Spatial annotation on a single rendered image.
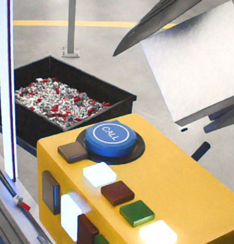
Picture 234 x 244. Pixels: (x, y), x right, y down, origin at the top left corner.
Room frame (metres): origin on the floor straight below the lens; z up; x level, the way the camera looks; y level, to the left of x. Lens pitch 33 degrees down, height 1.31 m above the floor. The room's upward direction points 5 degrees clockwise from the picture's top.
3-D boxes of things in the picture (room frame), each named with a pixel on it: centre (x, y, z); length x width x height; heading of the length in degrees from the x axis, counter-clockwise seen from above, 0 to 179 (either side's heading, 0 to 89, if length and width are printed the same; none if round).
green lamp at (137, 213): (0.27, -0.02, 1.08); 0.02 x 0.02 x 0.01; 36
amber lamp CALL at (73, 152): (0.33, 0.03, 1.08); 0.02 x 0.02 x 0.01; 36
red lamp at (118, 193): (0.29, 0.00, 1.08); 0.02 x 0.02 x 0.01; 36
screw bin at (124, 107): (0.79, 0.11, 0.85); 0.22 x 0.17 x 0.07; 51
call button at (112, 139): (0.35, 0.01, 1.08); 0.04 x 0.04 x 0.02
